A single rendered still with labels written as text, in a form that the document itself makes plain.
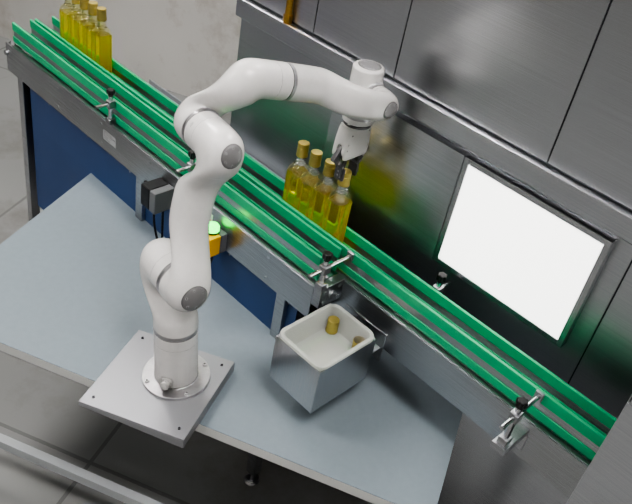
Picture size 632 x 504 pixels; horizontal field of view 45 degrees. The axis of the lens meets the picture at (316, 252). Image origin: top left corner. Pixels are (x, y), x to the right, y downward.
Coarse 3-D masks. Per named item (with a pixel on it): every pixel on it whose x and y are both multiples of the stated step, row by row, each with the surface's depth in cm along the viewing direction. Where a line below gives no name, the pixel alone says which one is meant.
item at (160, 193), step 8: (144, 184) 250; (152, 184) 251; (160, 184) 252; (168, 184) 253; (144, 192) 251; (152, 192) 248; (160, 192) 248; (168, 192) 250; (144, 200) 253; (152, 200) 249; (160, 200) 250; (168, 200) 252; (152, 208) 251; (160, 208) 252; (168, 208) 254
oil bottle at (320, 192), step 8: (320, 184) 220; (328, 184) 220; (312, 192) 223; (320, 192) 220; (328, 192) 219; (312, 200) 224; (320, 200) 221; (312, 208) 225; (320, 208) 222; (312, 216) 226; (320, 216) 224; (320, 224) 225
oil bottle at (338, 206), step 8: (336, 192) 217; (328, 200) 219; (336, 200) 217; (344, 200) 216; (328, 208) 220; (336, 208) 218; (344, 208) 218; (328, 216) 221; (336, 216) 219; (344, 216) 221; (328, 224) 222; (336, 224) 220; (344, 224) 223; (328, 232) 224; (336, 232) 222; (344, 232) 226
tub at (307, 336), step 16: (336, 304) 218; (304, 320) 210; (320, 320) 216; (352, 320) 214; (288, 336) 208; (304, 336) 214; (320, 336) 216; (336, 336) 218; (352, 336) 216; (368, 336) 211; (304, 352) 210; (320, 352) 211; (336, 352) 212; (352, 352) 204; (320, 368) 197
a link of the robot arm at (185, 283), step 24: (192, 120) 175; (216, 120) 174; (192, 144) 175; (216, 144) 169; (240, 144) 172; (216, 168) 171; (192, 192) 179; (216, 192) 183; (192, 216) 183; (192, 240) 185; (192, 264) 187; (168, 288) 187; (192, 288) 187
